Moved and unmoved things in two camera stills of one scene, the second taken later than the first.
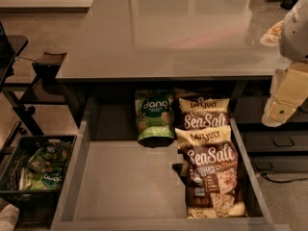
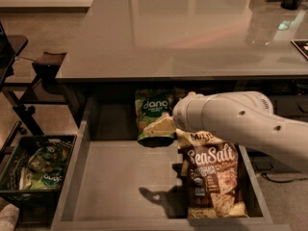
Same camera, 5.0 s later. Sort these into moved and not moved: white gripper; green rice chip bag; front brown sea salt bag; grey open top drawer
Moved: white gripper
Not moved: front brown sea salt bag; green rice chip bag; grey open top drawer
